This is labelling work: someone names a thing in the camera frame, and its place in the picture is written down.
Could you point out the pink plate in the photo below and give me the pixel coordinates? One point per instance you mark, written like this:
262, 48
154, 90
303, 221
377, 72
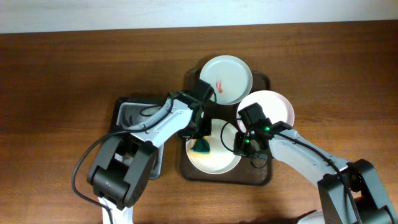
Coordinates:
275, 106

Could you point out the light green dirty plate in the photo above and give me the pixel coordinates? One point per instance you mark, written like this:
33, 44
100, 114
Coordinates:
230, 77

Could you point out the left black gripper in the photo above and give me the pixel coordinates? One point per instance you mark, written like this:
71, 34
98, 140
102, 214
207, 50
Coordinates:
197, 134

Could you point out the brown plastic serving tray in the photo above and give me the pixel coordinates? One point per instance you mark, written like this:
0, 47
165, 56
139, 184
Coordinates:
256, 172

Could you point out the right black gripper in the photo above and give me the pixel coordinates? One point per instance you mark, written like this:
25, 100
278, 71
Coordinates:
244, 149

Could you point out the small black metal tray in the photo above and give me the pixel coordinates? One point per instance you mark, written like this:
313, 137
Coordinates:
127, 112

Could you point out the yellow green sponge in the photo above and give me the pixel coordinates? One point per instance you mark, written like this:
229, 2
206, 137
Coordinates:
201, 146

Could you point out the cream white plate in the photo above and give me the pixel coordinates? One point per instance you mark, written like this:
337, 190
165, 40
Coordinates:
218, 160

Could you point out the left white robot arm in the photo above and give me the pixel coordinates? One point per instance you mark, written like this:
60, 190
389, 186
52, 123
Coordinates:
122, 167

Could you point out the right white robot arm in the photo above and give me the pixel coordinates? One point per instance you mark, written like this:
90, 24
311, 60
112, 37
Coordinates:
350, 192

